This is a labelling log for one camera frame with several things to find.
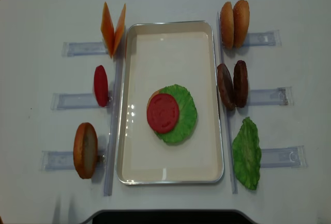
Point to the brown meat patty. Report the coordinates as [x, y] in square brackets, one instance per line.
[240, 83]
[225, 87]

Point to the red tomato slice on tray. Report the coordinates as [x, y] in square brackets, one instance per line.
[162, 113]

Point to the green lettuce leaf on tray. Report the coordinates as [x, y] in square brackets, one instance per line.
[187, 115]

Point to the standing red tomato slice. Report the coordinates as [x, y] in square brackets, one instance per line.
[101, 86]

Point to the right orange cheese slice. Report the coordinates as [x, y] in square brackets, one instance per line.
[120, 28]

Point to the orange cheese slice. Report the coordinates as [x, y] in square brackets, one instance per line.
[107, 29]
[120, 28]

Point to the left orange cheese slice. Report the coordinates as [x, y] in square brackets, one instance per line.
[107, 29]

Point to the standing green lettuce leaf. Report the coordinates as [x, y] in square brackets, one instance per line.
[247, 155]

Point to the white rectangular metal tray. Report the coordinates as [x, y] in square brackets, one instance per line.
[159, 55]

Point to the standing bun half left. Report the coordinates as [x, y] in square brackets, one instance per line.
[85, 150]

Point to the long clear strip left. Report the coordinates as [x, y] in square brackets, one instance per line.
[109, 172]

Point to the long clear strip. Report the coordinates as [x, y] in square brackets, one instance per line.
[226, 117]
[109, 172]

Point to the left sesame bun top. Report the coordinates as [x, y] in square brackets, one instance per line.
[227, 25]

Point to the sesame bun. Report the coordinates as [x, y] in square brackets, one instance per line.
[227, 25]
[241, 14]

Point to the long clear strip right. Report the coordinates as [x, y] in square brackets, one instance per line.
[226, 117]

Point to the right sesame bun top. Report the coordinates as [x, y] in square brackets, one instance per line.
[241, 14]

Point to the black monitor edge bottom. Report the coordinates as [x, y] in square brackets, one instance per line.
[168, 216]

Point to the clear holder rail tomato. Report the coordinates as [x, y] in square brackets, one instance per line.
[74, 101]

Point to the clear holder rail cheese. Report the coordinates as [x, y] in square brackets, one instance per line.
[83, 48]

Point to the clear holder rail patties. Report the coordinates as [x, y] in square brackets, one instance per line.
[281, 96]

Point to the clear holder rail right buns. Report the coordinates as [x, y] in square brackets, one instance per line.
[269, 38]

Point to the clear holder rail left bun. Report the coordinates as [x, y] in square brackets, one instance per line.
[55, 161]

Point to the clear holder rail lettuce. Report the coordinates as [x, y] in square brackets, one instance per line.
[293, 157]

